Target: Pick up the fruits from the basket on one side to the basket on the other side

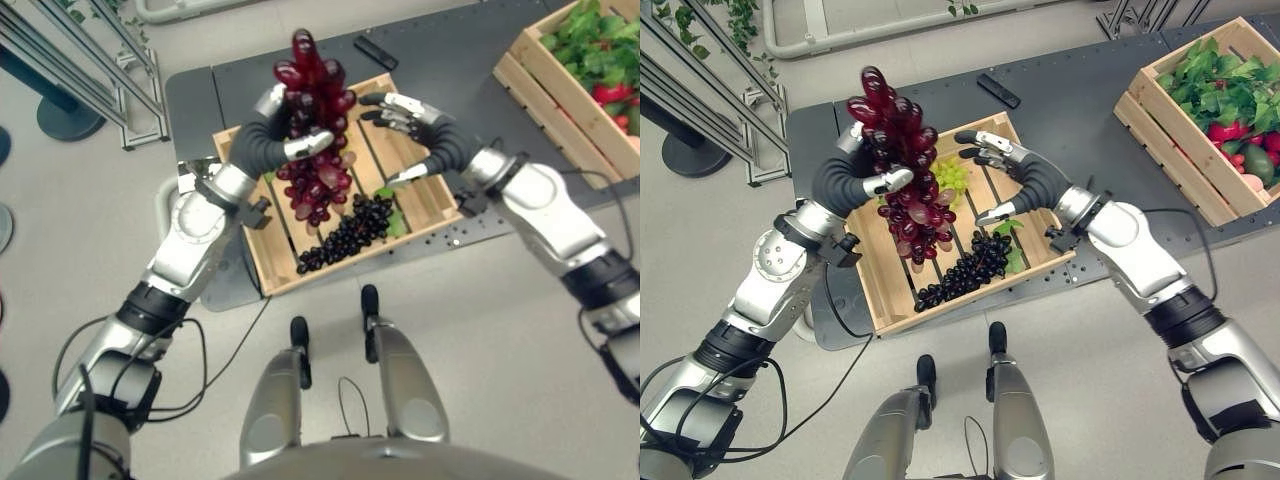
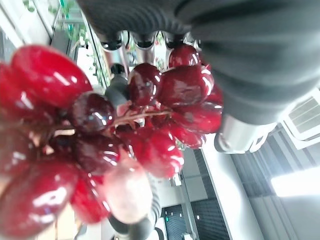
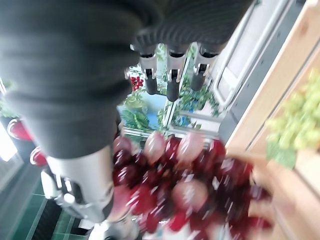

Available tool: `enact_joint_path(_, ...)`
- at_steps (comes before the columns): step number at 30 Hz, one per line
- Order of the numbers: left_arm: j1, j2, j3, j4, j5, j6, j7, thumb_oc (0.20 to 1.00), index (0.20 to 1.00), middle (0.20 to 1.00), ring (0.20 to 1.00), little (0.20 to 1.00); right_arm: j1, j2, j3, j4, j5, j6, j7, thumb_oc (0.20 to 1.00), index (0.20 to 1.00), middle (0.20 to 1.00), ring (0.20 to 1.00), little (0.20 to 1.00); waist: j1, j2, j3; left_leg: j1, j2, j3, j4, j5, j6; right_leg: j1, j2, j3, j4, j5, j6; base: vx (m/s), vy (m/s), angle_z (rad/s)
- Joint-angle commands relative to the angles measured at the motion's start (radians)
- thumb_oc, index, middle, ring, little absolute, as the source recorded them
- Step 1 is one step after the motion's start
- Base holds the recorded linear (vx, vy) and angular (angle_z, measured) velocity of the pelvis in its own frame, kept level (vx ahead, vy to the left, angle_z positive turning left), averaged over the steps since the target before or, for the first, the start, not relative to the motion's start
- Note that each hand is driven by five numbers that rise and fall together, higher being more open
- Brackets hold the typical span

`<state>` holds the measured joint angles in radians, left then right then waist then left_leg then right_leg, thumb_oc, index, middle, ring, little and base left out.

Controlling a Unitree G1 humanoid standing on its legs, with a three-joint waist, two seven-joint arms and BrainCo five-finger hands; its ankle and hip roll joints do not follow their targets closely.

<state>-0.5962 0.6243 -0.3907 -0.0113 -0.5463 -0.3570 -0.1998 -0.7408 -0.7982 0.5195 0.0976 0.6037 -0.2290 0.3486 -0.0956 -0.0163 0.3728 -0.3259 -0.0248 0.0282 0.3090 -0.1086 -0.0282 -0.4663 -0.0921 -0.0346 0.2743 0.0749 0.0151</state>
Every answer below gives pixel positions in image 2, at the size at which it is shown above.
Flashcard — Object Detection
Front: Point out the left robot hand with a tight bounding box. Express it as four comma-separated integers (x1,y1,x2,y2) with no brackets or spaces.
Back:
76,0,320,154

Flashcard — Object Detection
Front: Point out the red grape bunch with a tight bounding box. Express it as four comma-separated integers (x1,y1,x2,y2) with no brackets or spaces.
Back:
0,43,225,239

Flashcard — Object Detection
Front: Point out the white ceiling air conditioner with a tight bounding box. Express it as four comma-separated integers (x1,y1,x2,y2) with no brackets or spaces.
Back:
281,87,320,151

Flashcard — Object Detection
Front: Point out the bright ceiling light panel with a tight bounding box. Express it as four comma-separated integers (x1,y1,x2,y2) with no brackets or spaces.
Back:
270,171,320,199

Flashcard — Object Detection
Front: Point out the dark grille panel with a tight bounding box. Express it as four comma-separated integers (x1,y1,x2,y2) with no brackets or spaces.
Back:
161,149,231,240

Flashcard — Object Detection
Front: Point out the green climbing plant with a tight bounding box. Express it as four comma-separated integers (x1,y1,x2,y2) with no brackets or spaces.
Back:
22,0,111,87

